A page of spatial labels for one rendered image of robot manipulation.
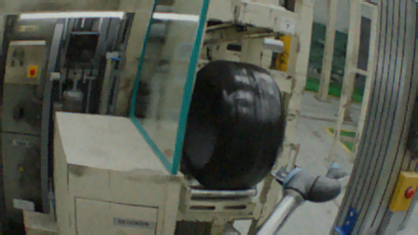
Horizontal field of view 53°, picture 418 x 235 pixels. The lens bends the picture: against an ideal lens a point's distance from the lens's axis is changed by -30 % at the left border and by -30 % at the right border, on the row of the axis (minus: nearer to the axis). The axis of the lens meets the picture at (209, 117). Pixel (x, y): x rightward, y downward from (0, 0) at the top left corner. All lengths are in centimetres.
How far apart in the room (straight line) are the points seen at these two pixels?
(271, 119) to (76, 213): 112
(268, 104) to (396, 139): 112
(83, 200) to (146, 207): 23
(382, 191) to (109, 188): 88
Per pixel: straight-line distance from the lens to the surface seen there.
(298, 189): 209
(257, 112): 239
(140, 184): 168
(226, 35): 288
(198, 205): 262
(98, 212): 169
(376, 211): 155
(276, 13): 283
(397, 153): 150
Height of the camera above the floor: 187
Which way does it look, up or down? 15 degrees down
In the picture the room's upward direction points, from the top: 11 degrees clockwise
